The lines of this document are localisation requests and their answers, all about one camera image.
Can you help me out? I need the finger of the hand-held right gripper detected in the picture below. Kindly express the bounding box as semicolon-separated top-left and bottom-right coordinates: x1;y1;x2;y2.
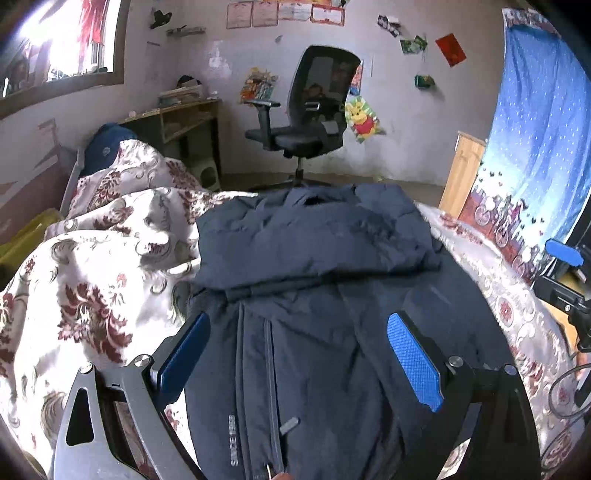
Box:
545;237;585;268
533;276;587;315

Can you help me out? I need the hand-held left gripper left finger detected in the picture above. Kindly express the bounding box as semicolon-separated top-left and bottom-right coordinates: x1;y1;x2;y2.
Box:
52;311;212;480

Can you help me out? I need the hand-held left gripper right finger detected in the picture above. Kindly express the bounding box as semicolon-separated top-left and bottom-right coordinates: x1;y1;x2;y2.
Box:
387;311;541;480

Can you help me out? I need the dark navy padded jacket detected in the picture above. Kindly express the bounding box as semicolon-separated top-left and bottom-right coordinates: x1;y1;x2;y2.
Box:
185;184;519;480

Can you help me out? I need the blue printed curtain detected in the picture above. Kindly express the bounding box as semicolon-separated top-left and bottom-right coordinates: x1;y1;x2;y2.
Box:
468;7;591;288

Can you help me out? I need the floral white and maroon blanket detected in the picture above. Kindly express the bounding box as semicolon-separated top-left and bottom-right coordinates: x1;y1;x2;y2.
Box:
0;138;588;480

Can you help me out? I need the light wooden cabinet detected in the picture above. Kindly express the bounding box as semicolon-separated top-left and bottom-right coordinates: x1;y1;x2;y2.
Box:
438;130;488;217

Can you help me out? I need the yellow bag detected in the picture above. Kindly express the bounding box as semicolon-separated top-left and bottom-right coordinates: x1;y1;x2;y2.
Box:
0;208;63;273

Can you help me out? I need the wooden desk with shelf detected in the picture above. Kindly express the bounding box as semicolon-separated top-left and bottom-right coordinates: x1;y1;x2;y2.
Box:
117;99;222;192

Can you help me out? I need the stack of papers on desk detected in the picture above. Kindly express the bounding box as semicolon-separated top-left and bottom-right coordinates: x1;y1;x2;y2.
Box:
159;85;204;107

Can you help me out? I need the cartoon poster behind chair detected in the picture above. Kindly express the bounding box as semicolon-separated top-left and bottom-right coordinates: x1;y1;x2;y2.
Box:
348;58;365;96

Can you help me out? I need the black mesh office chair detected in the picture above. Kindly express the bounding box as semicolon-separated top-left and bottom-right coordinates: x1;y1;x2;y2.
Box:
244;45;363;188

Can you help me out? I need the red hanging garment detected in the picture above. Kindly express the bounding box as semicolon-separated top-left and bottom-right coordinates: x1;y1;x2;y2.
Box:
78;0;112;47

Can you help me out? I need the black cable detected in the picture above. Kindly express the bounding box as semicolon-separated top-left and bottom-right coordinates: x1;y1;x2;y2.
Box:
547;364;591;417

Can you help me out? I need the white bed frame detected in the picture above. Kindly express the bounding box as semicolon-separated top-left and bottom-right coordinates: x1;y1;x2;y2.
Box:
60;148;86;217

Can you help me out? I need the red envelope on wall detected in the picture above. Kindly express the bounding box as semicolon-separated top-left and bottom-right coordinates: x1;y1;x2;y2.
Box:
435;33;467;68

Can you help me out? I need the yellow bear wall poster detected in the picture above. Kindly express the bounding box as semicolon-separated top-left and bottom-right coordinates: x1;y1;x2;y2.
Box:
344;95;386;145

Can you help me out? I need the colourful cartoon wall sticker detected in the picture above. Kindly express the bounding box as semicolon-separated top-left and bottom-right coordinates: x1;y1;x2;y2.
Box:
239;68;278;104

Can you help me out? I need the black and white wall photo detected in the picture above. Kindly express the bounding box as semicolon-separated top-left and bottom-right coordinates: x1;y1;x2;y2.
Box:
378;14;402;38

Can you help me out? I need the window with brown frame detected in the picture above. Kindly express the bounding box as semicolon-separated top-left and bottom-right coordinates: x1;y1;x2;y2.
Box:
0;0;132;119

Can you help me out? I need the group of wall certificates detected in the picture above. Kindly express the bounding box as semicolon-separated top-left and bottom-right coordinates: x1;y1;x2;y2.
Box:
226;0;347;29

